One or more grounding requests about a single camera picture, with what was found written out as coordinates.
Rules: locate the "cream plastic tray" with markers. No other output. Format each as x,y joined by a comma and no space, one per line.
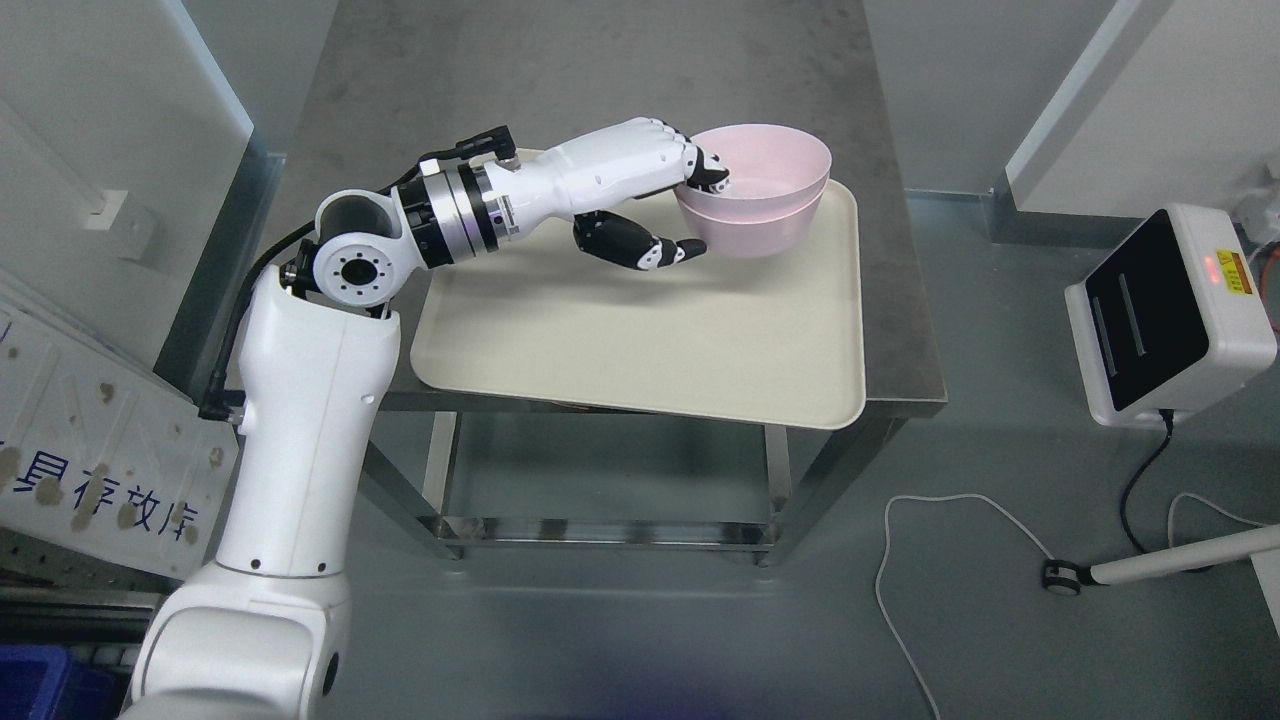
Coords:
767,341

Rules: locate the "blue bin lower left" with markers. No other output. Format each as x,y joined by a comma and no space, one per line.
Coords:
59,681

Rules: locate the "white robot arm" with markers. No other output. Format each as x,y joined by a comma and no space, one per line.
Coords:
260,631

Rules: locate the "white sign board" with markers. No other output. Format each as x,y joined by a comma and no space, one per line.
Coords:
99,455

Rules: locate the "white black box device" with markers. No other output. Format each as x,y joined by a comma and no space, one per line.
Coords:
1171,322

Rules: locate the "pink bowl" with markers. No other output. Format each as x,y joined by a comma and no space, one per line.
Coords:
755,217
769,165

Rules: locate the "white stand leg with caster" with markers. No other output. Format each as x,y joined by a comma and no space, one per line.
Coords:
1260,546

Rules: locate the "steel table frame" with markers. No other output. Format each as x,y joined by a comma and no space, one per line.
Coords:
396,78

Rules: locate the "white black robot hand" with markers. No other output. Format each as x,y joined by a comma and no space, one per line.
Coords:
584,179

